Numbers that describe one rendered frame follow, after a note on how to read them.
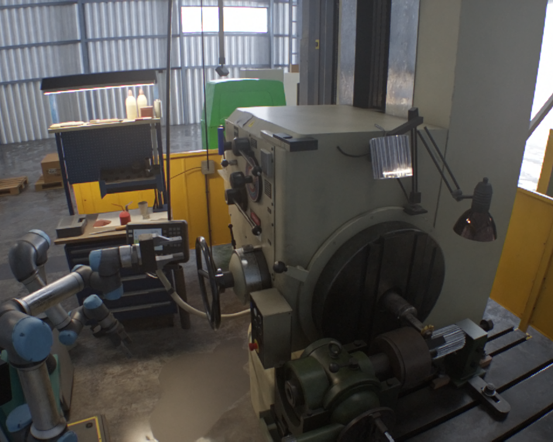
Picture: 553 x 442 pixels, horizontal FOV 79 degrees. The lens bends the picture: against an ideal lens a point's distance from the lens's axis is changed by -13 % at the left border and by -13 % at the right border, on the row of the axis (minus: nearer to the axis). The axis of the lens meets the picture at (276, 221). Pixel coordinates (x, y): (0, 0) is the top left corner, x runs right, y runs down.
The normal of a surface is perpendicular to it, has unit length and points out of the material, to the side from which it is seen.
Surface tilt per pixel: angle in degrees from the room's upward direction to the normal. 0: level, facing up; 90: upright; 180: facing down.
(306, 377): 20
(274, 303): 0
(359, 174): 90
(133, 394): 0
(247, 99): 84
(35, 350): 83
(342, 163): 90
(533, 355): 0
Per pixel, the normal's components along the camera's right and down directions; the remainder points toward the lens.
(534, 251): -0.94, 0.14
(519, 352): 0.00, -0.92
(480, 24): 0.35, 0.37
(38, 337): 0.94, 0.00
